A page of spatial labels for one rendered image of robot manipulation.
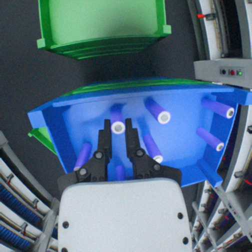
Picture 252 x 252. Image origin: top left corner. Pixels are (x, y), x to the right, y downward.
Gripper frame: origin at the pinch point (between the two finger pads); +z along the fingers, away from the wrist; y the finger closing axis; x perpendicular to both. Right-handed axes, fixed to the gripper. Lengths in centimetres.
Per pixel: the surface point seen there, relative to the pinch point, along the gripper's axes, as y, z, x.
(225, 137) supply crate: 20.2, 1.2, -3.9
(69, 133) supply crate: -9.0, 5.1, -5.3
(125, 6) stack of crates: 3.0, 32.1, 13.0
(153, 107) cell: 4.9, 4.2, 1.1
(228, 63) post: 41, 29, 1
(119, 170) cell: -0.2, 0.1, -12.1
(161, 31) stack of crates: 10.5, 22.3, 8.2
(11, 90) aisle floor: -59, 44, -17
